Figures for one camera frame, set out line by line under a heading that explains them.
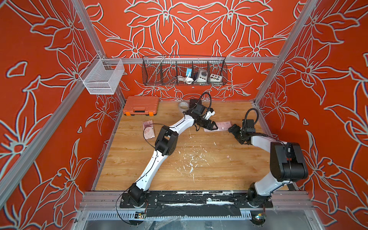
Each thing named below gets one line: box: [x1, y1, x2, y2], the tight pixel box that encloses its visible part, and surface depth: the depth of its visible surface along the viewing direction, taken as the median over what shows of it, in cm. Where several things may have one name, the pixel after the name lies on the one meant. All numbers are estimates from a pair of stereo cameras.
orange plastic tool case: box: [123, 95, 160, 116], surface depth 116 cm
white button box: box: [209, 73, 223, 83], surface depth 96 cm
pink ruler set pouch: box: [203, 121, 233, 133], surface depth 105 cm
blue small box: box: [185, 68, 193, 78], surface depth 85 cm
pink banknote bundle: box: [142, 119, 156, 140], surface depth 103 cm
